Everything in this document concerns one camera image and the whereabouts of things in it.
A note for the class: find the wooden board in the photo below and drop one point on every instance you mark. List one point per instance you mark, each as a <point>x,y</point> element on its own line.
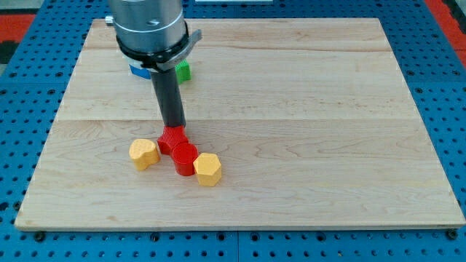
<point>312,121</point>

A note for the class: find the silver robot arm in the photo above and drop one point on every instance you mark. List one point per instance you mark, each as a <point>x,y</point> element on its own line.
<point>153,32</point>

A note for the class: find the yellow hexagon block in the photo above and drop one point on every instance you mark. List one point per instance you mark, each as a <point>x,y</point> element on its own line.
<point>208,169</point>

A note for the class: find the red ridged block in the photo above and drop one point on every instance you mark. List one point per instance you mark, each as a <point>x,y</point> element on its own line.
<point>170,138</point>

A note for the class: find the blue block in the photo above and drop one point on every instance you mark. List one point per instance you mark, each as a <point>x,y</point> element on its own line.
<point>141,72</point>

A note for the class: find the red cylinder block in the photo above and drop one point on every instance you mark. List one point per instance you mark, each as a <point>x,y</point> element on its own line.
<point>183,156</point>

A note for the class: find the yellow heart block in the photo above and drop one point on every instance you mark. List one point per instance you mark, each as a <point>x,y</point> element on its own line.
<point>143,153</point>

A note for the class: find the green block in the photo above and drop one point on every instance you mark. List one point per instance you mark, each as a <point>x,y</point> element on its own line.
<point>183,72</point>

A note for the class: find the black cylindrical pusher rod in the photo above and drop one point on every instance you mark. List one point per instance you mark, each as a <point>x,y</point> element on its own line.
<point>169,98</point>

